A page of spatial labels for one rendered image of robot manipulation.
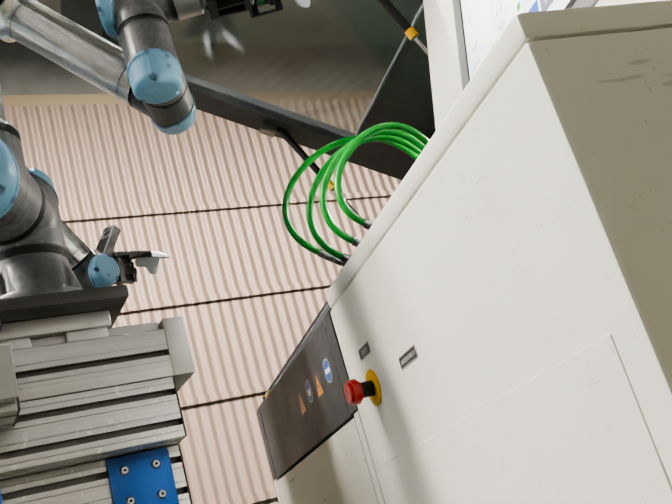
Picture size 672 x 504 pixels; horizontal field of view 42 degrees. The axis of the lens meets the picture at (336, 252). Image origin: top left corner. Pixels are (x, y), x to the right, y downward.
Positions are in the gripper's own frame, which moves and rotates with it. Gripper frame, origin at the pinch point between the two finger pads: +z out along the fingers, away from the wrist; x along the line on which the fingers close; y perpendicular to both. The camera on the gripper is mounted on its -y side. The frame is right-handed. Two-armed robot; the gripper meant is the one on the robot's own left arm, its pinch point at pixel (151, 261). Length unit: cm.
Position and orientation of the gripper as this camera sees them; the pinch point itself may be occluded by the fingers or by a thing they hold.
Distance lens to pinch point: 239.5
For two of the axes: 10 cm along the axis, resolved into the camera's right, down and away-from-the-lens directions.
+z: 6.2, 0.9, 7.8
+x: 7.7, -2.8, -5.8
